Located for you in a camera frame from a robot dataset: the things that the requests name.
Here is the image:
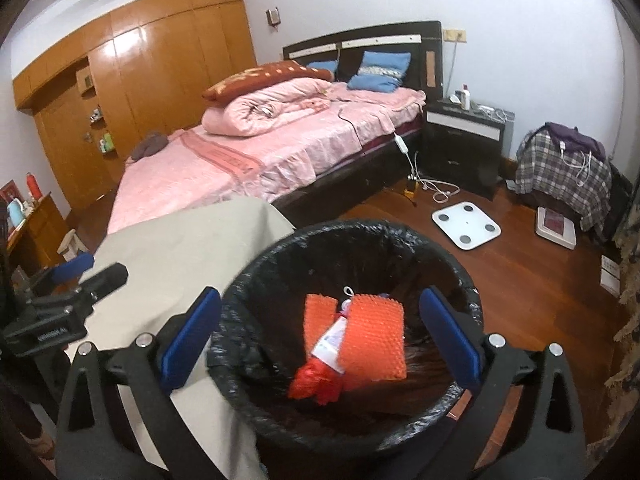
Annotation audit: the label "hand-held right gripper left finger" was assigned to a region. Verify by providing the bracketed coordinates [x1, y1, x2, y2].
[55, 286, 223, 480]

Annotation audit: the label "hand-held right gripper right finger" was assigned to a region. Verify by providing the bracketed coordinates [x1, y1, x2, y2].
[419, 286, 588, 480]

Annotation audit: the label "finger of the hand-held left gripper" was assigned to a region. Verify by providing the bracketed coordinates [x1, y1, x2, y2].
[30, 262, 129, 318]
[17, 251, 96, 301]

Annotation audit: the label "orange bubble wrap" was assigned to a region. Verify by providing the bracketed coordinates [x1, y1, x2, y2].
[304, 294, 406, 380]

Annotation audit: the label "black bag lined trash bin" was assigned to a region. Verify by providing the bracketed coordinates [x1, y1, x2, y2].
[206, 219, 485, 456]

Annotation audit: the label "white red tube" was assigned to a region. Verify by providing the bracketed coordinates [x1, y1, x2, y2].
[312, 302, 358, 375]

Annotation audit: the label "small wooden stool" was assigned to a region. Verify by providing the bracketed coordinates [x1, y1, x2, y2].
[56, 228, 83, 261]

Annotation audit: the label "wooden sideboard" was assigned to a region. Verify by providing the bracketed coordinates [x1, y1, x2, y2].
[7, 194, 71, 286]

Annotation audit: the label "light blue kettle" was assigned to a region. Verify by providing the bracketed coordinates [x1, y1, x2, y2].
[6, 197, 27, 228]

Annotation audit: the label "beige covered table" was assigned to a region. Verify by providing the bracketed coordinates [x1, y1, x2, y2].
[75, 196, 296, 480]

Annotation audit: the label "white bathroom scale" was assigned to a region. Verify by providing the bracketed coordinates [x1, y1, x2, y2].
[431, 201, 502, 251]

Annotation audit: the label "white scale with red panel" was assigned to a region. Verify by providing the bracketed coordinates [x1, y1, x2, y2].
[535, 205, 578, 250]

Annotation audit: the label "white paper box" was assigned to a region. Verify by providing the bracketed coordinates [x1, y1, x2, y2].
[600, 255, 623, 297]

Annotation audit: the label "patterned curtain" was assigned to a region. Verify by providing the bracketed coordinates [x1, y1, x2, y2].
[582, 200, 640, 461]

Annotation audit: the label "dark nightstand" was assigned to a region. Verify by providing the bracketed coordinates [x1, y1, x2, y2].
[422, 96, 516, 201]

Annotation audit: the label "pink bed sheet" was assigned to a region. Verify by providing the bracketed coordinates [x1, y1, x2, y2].
[106, 82, 427, 236]

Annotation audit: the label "grey flat panel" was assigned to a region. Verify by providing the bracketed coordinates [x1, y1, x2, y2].
[500, 110, 516, 158]

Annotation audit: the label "wooden wardrobe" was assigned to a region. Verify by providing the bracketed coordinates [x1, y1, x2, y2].
[12, 0, 258, 211]

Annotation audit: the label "folded pink quilt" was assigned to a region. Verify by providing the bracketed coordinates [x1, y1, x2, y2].
[201, 77, 333, 137]

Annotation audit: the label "purple garment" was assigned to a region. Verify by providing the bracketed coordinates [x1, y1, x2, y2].
[545, 121, 607, 163]

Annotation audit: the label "red patterned pillow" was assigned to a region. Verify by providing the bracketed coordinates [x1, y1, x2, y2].
[202, 60, 333, 106]

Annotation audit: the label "blue pillow with patterned band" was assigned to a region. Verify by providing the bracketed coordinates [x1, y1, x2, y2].
[347, 51, 412, 93]

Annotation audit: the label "plain blue pillow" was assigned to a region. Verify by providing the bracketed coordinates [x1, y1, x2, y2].
[305, 60, 338, 81]

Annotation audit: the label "red photo frame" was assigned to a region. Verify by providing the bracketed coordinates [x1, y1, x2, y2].
[0, 180, 23, 211]

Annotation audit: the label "white floor cables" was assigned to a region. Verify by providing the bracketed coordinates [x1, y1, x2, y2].
[407, 152, 461, 201]

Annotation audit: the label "white charger cable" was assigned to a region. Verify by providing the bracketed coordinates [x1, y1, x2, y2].
[559, 140, 598, 186]

